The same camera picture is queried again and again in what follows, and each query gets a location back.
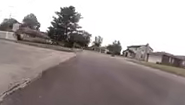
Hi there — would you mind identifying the small distant house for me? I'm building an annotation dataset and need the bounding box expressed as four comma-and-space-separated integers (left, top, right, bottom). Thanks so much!
88, 44, 111, 55

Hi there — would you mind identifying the thin distant tree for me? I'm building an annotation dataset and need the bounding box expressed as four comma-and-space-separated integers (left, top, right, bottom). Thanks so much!
92, 35, 104, 49

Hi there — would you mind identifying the dark tree by road end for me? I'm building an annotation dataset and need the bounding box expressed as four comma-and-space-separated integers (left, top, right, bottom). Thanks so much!
105, 38, 124, 57

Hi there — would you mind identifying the grey asphalt road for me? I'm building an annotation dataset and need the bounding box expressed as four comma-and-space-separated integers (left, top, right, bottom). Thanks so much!
0, 40, 185, 105

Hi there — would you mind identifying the large dark tree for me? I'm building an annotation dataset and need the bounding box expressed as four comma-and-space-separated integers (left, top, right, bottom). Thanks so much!
44, 2, 96, 50

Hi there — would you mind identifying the grass lawn strip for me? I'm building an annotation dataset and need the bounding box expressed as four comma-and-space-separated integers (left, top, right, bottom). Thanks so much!
15, 39, 82, 54

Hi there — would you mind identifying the two-storey grey house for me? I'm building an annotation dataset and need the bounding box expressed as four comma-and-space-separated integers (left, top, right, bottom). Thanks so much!
121, 40, 155, 62

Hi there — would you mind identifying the round dark tree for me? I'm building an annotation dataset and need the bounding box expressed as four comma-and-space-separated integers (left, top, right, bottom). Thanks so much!
21, 11, 42, 32

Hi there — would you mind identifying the brick house with white garage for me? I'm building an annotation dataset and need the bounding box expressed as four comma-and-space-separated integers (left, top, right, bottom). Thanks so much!
0, 20, 55, 46

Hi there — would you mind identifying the pale concrete driveway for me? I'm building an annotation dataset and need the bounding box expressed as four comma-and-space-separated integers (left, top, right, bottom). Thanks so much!
0, 38, 79, 105

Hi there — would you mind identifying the low brick house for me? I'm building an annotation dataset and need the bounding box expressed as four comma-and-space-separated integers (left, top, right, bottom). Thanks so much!
146, 50, 185, 69

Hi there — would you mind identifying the grass verge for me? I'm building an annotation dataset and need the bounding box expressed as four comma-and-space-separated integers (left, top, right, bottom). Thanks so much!
124, 57, 185, 80

